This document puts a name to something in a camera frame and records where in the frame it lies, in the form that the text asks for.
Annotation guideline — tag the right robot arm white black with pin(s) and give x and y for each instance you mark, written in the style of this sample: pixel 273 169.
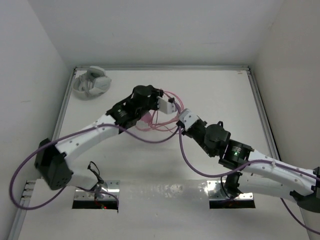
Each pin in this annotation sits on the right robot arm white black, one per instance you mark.
pixel 250 170

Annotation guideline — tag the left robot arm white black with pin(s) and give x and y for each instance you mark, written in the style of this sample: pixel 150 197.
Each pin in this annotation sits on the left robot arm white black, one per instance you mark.
pixel 55 158

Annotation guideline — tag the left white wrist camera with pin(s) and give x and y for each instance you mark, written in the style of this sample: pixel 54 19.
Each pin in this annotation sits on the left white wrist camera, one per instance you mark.
pixel 165 106

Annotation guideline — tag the pink headphones with cable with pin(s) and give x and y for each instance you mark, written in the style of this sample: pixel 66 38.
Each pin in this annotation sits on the pink headphones with cable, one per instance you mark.
pixel 150 122

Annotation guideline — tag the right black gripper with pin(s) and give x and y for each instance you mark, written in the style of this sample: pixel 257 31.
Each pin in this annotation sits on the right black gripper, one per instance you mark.
pixel 187 130

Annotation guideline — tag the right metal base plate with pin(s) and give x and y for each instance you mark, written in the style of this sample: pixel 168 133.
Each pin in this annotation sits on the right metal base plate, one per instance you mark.
pixel 216 192

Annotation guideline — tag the aluminium table frame rail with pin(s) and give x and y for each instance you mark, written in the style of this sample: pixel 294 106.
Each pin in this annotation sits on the aluminium table frame rail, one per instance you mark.
pixel 160 197

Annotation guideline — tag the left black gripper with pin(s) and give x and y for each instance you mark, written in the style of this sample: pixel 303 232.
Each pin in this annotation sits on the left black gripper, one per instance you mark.
pixel 154 93

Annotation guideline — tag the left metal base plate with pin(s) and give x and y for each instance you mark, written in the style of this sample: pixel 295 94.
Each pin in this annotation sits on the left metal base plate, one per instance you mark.
pixel 102 192

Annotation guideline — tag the metal base plate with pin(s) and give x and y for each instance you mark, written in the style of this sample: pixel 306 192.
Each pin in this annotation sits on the metal base plate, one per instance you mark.
pixel 102 192
pixel 216 192

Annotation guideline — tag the white grey headphones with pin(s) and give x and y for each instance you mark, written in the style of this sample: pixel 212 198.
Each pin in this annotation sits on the white grey headphones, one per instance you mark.
pixel 91 84

